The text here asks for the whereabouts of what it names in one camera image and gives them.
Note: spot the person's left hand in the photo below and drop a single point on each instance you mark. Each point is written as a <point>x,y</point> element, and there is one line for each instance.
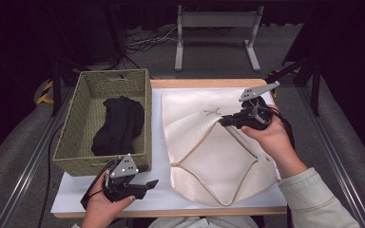
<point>101,209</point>

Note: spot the person's right hand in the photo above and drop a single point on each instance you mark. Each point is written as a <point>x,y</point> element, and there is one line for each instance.
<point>275,142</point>

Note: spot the metal floor rail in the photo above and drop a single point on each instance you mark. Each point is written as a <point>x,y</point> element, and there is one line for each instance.
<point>332,158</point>
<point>28,171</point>

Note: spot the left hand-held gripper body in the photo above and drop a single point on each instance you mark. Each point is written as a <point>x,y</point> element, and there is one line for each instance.
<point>122,186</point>

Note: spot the green woven basket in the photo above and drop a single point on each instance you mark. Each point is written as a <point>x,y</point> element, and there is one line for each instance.
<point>76,126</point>

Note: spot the yellow black striped tape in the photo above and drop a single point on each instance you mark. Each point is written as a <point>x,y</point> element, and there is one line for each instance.
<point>46,91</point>

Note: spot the black tripod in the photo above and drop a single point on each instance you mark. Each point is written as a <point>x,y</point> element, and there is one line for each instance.
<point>313,79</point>

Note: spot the person's grey clothing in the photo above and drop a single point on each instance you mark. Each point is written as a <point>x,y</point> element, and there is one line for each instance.
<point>202,222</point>

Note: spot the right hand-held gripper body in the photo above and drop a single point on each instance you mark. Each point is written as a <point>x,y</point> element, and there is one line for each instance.
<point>255,115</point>

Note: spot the black stand legs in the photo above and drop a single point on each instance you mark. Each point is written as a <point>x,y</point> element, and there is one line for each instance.
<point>56,82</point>

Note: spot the black garment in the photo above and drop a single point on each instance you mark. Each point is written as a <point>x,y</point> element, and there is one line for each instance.
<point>117,126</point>

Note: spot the grey metal stand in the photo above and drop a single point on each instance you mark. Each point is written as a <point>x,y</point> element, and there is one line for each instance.
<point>218,19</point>

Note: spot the cream mesh laundry bag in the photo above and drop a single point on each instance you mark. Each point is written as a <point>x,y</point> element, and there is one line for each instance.
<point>215,158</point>

